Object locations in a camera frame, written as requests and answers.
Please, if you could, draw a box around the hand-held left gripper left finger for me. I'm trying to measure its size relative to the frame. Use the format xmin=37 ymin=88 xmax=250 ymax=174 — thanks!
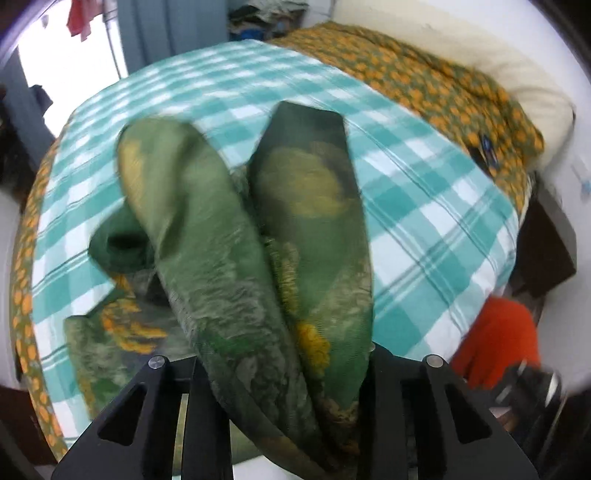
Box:
xmin=51 ymin=354 xmax=234 ymax=480

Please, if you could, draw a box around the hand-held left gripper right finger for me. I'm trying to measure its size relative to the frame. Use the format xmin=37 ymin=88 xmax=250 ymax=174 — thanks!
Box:
xmin=358 ymin=344 xmax=541 ymax=480

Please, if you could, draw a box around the green floral padded jacket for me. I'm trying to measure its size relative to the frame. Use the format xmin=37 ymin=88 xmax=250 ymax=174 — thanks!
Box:
xmin=62 ymin=100 xmax=376 ymax=480

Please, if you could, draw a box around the pile of clothes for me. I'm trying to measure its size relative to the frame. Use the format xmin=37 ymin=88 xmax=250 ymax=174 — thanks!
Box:
xmin=228 ymin=0 xmax=308 ymax=40

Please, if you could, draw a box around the dark wooden nightstand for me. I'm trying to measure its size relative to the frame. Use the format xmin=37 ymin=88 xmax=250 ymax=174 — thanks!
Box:
xmin=512 ymin=179 xmax=579 ymax=299

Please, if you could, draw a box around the dark wooden cabinet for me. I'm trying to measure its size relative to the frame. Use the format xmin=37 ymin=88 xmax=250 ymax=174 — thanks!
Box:
xmin=0 ymin=385 xmax=57 ymax=467

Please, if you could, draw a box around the teal plaid blanket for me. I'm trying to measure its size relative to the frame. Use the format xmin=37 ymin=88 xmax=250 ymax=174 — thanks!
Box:
xmin=32 ymin=39 xmax=520 ymax=445

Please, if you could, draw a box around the orange floral green quilt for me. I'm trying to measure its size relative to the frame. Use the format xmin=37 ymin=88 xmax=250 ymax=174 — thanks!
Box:
xmin=9 ymin=21 xmax=546 ymax=465

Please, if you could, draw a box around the cream pillow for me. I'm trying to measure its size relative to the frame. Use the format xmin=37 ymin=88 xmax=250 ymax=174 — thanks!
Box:
xmin=330 ymin=0 xmax=576 ymax=172

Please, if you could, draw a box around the hanging dark jacket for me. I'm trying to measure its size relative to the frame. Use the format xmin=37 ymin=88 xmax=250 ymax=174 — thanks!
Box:
xmin=30 ymin=83 xmax=54 ymax=114

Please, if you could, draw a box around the narrow blue curtain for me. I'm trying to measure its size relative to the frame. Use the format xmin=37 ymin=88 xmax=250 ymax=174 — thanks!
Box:
xmin=2 ymin=46 xmax=56 ymax=154

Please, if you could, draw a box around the wide blue curtain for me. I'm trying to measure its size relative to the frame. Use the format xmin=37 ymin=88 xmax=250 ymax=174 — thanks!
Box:
xmin=117 ymin=0 xmax=232 ymax=66

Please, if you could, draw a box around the hanging pink garment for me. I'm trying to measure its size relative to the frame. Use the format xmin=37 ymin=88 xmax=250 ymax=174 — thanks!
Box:
xmin=67 ymin=0 xmax=105 ymax=42

